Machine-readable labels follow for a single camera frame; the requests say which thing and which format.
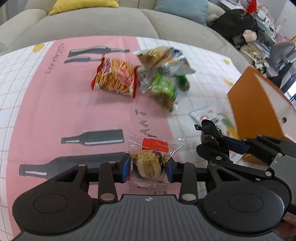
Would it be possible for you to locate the black snack packet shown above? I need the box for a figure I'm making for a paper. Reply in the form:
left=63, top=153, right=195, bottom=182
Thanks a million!
left=201, top=119, right=223, bottom=150

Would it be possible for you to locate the white spicy strip packet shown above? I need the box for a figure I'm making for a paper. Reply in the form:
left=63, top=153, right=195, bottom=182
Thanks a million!
left=189, top=106, right=238, bottom=139

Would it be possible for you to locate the clear pastry snack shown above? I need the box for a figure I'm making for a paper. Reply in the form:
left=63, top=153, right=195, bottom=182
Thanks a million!
left=126, top=132, right=185, bottom=189

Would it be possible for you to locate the green sausage stick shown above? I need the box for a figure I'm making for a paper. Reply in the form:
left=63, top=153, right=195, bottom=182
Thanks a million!
left=176, top=75, right=190, bottom=91

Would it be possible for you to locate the green raisin snack bag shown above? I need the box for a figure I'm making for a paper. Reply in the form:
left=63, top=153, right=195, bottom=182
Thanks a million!
left=139, top=70, right=177, bottom=113

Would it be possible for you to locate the white blue chips bag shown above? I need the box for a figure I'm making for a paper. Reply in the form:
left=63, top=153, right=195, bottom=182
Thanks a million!
left=133, top=46, right=196, bottom=77

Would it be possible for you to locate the red Mimi fries bag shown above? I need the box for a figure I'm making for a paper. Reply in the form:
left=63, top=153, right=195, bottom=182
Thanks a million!
left=91, top=54, right=139, bottom=98

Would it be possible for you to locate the orange white storage box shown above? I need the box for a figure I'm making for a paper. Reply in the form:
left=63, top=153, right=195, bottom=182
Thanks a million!
left=227, top=67, right=295, bottom=144

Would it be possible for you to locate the pink white patterned tablecloth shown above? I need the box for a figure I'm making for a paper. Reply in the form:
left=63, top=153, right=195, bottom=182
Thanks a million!
left=0, top=36, right=296, bottom=241

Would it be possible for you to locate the grey office chair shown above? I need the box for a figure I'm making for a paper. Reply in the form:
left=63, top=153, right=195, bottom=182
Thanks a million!
left=268, top=41, right=295, bottom=93

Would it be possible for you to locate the black backpack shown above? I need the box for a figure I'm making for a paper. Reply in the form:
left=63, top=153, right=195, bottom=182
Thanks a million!
left=210, top=9, right=258, bottom=46

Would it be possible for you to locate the blue cushion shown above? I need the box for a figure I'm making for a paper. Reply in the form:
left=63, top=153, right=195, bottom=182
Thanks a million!
left=154, top=0, right=208, bottom=25

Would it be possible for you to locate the beige sofa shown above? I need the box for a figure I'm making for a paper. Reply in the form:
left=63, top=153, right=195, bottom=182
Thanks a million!
left=1, top=1, right=250, bottom=72

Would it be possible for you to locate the yellow cushion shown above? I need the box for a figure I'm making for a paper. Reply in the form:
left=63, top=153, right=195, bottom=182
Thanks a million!
left=49, top=0, right=119, bottom=16

